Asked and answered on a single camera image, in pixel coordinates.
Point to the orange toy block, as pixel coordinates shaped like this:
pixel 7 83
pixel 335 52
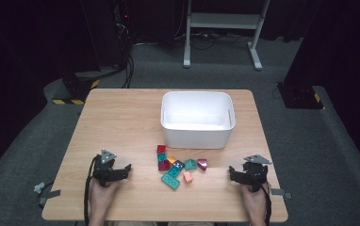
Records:
pixel 171 159

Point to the white plastic bin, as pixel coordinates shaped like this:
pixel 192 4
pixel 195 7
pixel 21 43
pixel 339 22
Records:
pixel 197 139

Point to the dark grey tape strip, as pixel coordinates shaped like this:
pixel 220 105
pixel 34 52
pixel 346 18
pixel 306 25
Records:
pixel 280 192
pixel 51 194

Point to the small teal toy block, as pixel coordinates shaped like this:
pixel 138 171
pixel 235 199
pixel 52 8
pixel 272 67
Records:
pixel 161 157

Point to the person's right hand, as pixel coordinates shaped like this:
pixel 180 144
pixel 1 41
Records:
pixel 256 202

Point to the teal rectangular toy brick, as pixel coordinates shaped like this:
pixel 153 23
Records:
pixel 174 171
pixel 170 181

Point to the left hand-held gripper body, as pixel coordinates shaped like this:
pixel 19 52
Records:
pixel 104 174

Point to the black stand base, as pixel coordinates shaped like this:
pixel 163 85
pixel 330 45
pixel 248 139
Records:
pixel 299 97

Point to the dark equipment rack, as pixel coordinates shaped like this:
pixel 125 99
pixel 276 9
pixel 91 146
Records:
pixel 121 31

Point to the grey metal stand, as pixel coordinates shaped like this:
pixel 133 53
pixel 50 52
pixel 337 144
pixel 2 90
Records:
pixel 222 21

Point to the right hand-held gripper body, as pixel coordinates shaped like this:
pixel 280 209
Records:
pixel 256 175

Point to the dark blue dotted toy block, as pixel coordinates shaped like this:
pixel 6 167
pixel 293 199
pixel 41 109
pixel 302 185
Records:
pixel 178 164

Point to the magenta toy block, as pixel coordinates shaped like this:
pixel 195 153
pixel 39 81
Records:
pixel 163 166
pixel 202 164

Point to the black base with striped tape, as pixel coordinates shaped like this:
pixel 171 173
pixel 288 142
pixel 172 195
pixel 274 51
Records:
pixel 74 88

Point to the red toy block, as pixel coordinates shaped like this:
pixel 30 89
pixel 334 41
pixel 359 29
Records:
pixel 161 148

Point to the person's left hand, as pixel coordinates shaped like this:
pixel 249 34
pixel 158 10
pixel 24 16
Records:
pixel 99 199

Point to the salmon toy block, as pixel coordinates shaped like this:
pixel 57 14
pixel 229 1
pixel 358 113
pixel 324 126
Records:
pixel 188 177

